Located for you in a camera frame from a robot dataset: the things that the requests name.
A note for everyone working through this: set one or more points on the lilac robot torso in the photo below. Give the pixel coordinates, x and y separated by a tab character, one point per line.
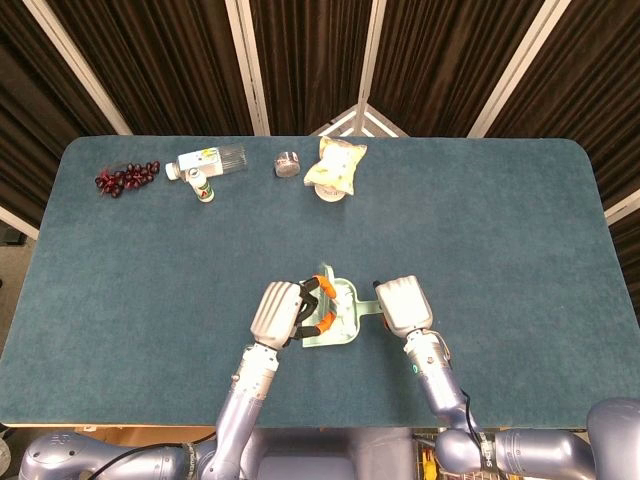
310	455

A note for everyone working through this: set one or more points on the brown cardboard box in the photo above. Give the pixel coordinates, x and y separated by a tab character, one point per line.
150	433

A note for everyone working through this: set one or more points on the light green hand broom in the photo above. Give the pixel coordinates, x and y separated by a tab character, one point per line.
328	271

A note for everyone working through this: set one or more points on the white screen base foot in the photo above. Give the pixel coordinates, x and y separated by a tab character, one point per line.
362	117

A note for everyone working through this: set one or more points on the white paper cup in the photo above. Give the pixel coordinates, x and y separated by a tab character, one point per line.
330	195

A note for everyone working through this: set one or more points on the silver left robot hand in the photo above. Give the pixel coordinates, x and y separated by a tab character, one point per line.
275	312

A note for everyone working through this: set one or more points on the blue felt table cover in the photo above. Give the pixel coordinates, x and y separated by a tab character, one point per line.
320	235

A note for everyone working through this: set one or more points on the dark curtain screen panel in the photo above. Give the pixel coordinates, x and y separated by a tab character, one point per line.
160	65
440	65
600	100
310	60
30	125

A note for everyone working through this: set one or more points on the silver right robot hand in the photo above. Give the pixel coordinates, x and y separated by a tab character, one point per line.
405	305

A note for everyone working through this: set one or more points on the yellow snack bag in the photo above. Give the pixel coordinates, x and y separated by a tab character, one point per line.
335	165

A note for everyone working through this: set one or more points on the white paper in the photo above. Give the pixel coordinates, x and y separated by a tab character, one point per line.
346	329

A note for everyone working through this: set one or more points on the small white green-label bottle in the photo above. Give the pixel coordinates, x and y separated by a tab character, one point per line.
202	189

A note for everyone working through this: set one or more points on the clear plastic water bottle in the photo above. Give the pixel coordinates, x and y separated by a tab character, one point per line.
210	160

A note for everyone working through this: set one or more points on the light green plastic dustpan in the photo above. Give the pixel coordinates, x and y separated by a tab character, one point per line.
369	306

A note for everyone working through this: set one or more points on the dark red grape bunch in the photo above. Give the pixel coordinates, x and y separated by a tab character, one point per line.
125	177

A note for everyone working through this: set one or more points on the lilac right robot arm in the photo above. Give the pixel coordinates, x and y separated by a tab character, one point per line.
437	380

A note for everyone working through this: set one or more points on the lilac left robot arm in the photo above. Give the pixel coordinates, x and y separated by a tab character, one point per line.
245	400

